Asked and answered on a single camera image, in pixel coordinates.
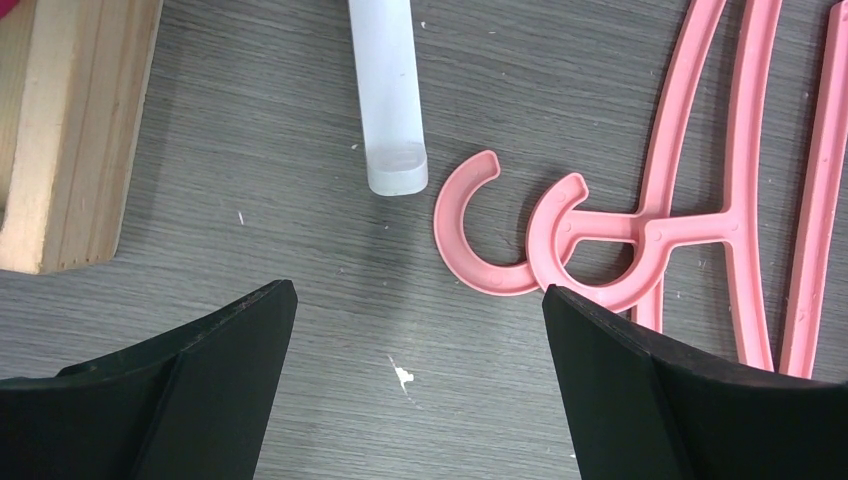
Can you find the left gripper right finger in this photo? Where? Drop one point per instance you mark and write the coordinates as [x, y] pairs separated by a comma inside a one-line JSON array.
[[642, 405]]

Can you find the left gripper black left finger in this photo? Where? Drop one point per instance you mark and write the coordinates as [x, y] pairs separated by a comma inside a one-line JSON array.
[[190, 403]]

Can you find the pink plastic hanger large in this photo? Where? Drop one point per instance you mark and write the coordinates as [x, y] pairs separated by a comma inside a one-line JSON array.
[[457, 252]]

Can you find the wooden tray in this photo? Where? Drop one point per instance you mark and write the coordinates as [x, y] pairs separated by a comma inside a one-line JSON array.
[[74, 76]]

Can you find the white metal clothes rack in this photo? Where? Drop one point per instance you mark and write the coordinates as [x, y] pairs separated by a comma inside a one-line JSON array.
[[389, 97]]

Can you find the magenta cloth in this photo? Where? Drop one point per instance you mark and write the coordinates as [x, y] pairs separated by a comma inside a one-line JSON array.
[[6, 5]]

